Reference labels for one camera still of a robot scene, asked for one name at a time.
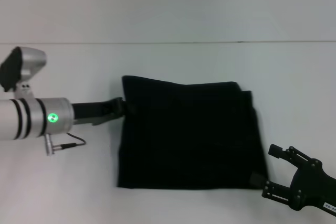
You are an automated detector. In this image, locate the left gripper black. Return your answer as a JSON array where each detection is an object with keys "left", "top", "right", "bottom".
[{"left": 70, "top": 97, "right": 138, "bottom": 127}]

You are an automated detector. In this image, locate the left gripper silver cable connector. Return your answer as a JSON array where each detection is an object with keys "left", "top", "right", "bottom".
[{"left": 44, "top": 133, "right": 62, "bottom": 157}]

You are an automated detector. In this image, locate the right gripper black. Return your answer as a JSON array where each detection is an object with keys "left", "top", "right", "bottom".
[{"left": 248, "top": 143, "right": 336, "bottom": 212}]

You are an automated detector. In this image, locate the left arm dark red cable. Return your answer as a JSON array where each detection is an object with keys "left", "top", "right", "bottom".
[{"left": 60, "top": 132, "right": 87, "bottom": 149}]

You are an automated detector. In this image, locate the black shirt with FREE print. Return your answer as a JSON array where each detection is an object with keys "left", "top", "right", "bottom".
[{"left": 116, "top": 75, "right": 271, "bottom": 191}]

